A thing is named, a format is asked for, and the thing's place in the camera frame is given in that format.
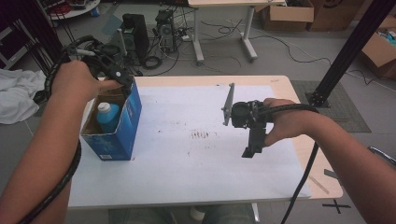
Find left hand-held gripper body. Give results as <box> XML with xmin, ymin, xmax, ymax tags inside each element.
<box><xmin>64</xmin><ymin>28</ymin><xmax>129</xmax><ymax>78</ymax></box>

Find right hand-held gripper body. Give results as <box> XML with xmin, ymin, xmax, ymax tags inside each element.
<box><xmin>220</xmin><ymin>82</ymin><xmax>276</xmax><ymax>131</ymax></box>

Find blue plastic bottle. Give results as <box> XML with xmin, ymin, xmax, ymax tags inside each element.
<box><xmin>95</xmin><ymin>102</ymin><xmax>121</xmax><ymax>134</ymax></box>

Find blue cardboard box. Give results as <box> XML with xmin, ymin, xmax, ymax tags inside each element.
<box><xmin>80</xmin><ymin>77</ymin><xmax>143</xmax><ymax>162</ymax></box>

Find person's left hand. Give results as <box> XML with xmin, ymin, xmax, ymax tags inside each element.
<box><xmin>50</xmin><ymin>59</ymin><xmax>124</xmax><ymax>105</ymax></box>

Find person's right hand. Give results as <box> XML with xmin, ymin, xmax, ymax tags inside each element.
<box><xmin>262</xmin><ymin>97</ymin><xmax>313</xmax><ymax>147</ymax></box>

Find black computer tower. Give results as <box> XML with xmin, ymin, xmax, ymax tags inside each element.
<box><xmin>121</xmin><ymin>13</ymin><xmax>150</xmax><ymax>64</ymax></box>

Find round white table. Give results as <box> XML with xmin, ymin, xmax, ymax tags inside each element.
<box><xmin>46</xmin><ymin>0</ymin><xmax>102</xmax><ymax>21</ymax></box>

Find black metal stand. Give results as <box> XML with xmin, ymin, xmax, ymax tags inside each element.
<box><xmin>0</xmin><ymin>0</ymin><xmax>68</xmax><ymax>71</ymax></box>

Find open-sided computer tower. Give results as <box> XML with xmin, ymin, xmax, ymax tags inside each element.
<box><xmin>154</xmin><ymin>8</ymin><xmax>177</xmax><ymax>54</ymax></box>

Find white paper sheet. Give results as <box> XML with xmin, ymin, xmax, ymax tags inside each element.
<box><xmin>67</xmin><ymin>84</ymin><xmax>313</xmax><ymax>209</ymax></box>

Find grey tape strip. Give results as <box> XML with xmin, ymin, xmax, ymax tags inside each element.
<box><xmin>323</xmin><ymin>168</ymin><xmax>339</xmax><ymax>180</ymax></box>

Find person's grey pants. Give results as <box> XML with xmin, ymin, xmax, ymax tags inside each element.
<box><xmin>106</xmin><ymin>204</ymin><xmax>257</xmax><ymax>224</ymax></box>

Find white cloth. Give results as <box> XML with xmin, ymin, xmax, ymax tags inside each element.
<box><xmin>0</xmin><ymin>68</ymin><xmax>48</xmax><ymax>125</ymax></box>

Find grey floor mat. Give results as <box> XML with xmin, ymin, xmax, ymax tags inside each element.
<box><xmin>290</xmin><ymin>79</ymin><xmax>372</xmax><ymax>133</ymax></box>

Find small brown cardboard box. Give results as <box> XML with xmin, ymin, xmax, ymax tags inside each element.
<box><xmin>261</xmin><ymin>0</ymin><xmax>316</xmax><ymax>32</ymax></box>

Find white-legged desk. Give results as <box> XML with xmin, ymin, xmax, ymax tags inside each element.
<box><xmin>187</xmin><ymin>0</ymin><xmax>287</xmax><ymax>63</ymax></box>

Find metal chair base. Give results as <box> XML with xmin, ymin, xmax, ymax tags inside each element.
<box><xmin>368</xmin><ymin>145</ymin><xmax>396</xmax><ymax>166</ymax></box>

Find large brown cardboard box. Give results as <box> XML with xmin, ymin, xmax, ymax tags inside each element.
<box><xmin>307</xmin><ymin>0</ymin><xmax>366</xmax><ymax>33</ymax></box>

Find open brown cardboard box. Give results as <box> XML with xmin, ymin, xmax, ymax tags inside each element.
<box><xmin>360</xmin><ymin>15</ymin><xmax>396</xmax><ymax>79</ymax></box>

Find coiled black cable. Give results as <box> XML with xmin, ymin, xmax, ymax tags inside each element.
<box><xmin>142</xmin><ymin>55</ymin><xmax>163</xmax><ymax>71</ymax></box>

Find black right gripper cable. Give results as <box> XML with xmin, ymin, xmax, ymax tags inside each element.
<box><xmin>258</xmin><ymin>103</ymin><xmax>320</xmax><ymax>224</ymax></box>

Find long black floor cable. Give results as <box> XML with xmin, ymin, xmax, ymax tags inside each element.
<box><xmin>248</xmin><ymin>33</ymin><xmax>332</xmax><ymax>65</ymax></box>

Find black metal post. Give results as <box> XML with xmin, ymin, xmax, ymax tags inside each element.
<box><xmin>305</xmin><ymin>0</ymin><xmax>396</xmax><ymax>108</ymax></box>

